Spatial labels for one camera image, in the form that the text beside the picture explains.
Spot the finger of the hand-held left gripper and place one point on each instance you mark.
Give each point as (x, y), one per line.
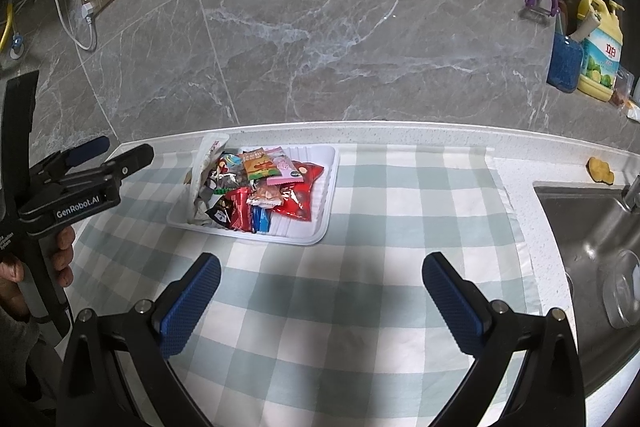
(132, 159)
(92, 148)

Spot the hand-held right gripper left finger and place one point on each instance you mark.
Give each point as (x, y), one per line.
(192, 307)

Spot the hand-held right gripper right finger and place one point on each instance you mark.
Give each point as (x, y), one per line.
(455, 302)

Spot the long white snack packet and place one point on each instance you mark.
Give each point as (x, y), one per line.
(207, 152)

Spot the blue cartoon snack packet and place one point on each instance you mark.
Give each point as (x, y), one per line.
(230, 163)

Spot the clear nut packet green edge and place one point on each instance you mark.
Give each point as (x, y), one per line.
(227, 182)

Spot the black snack packet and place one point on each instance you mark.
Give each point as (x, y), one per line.
(220, 213)

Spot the dark red snack packet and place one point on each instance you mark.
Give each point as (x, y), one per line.
(240, 209)

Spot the orange snack packet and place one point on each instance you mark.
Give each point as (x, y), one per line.
(257, 164)

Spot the white plastic tray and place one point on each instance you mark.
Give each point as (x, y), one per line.
(300, 232)

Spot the pink snack packet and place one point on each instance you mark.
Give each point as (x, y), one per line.
(285, 169)

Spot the person's left forearm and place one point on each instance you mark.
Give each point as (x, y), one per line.
(20, 357)

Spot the person's left hand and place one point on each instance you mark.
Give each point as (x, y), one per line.
(65, 257)

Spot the green white checkered cloth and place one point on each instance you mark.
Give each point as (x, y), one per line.
(375, 207)

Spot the white charger plug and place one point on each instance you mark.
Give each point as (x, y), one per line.
(87, 13)

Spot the steel sink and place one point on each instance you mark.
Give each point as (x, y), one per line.
(575, 232)

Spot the glass bowl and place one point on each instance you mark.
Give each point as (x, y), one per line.
(622, 292)

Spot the yellow sponge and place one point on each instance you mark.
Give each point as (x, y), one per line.
(600, 171)

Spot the steel faucet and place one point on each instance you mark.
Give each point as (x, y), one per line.
(631, 197)

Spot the blue brush holder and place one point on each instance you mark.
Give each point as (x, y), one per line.
(565, 67)

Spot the clear plastic container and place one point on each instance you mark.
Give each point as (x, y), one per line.
(625, 87)

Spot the yellow dish soap bottle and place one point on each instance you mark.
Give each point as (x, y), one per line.
(600, 67)

